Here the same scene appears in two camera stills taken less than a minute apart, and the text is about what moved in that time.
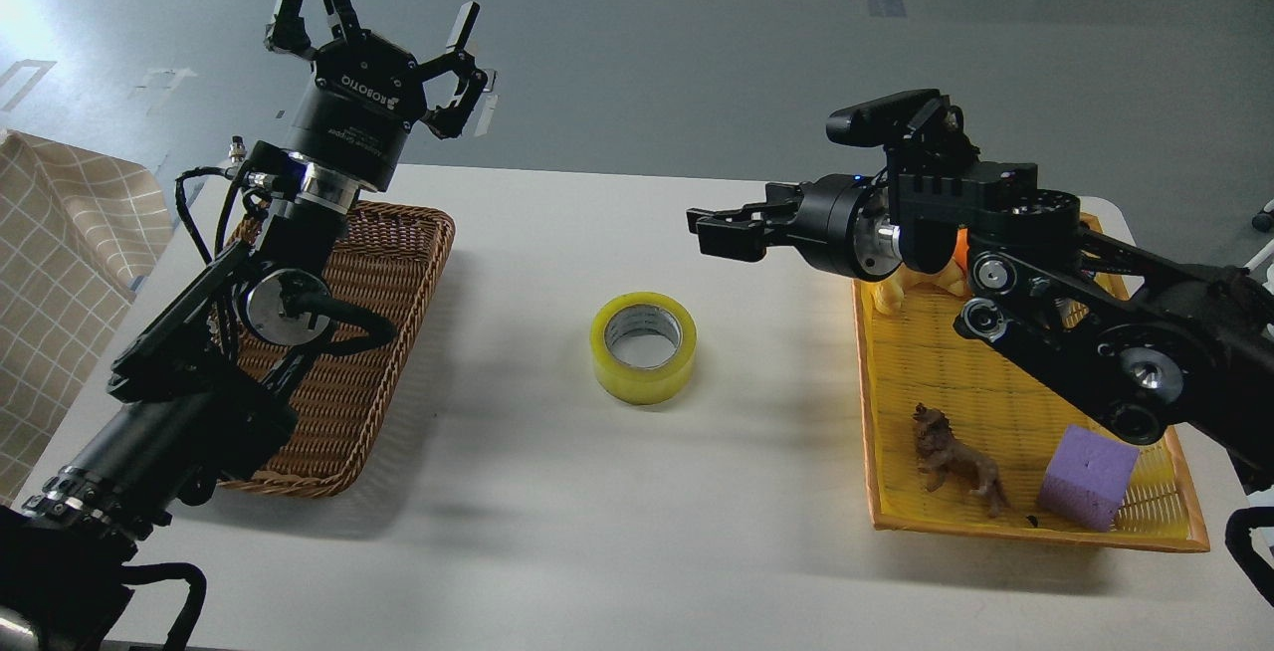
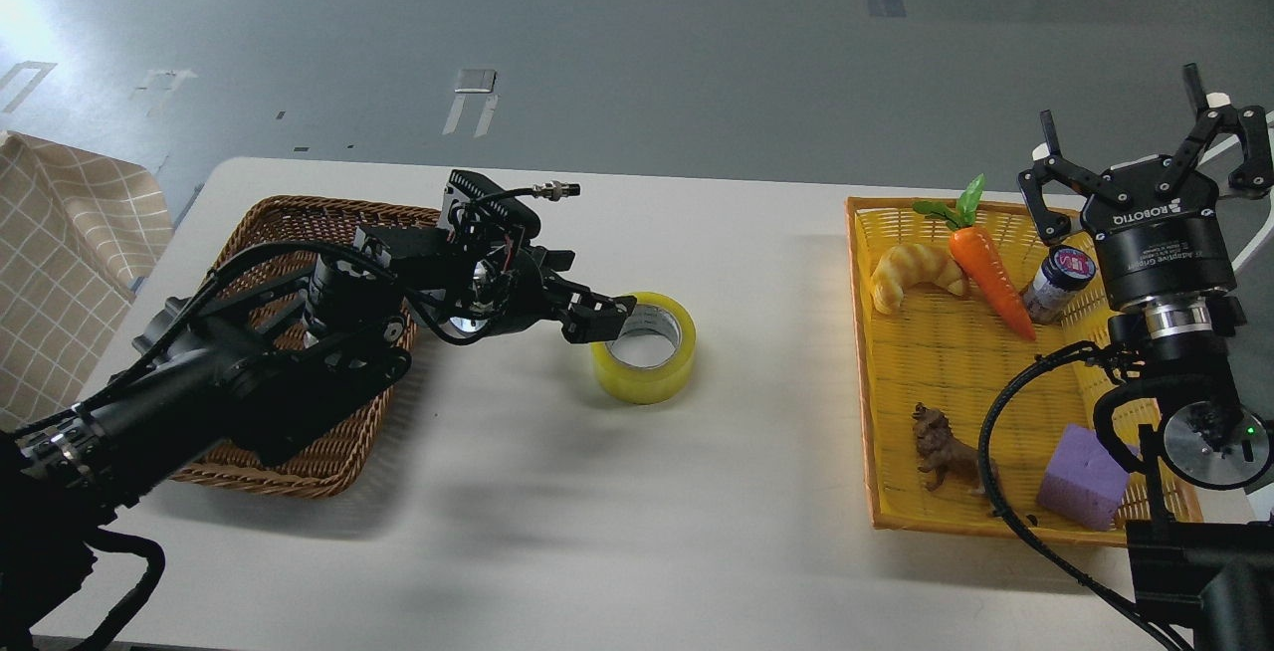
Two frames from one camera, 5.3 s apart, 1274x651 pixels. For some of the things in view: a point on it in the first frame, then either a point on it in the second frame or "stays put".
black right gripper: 824,227 -> 1158,222
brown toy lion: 941,452 stays put
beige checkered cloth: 79,230 stays put
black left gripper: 368,92 -> 515,287
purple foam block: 1085,479 stays put
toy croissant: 888,296 stays put
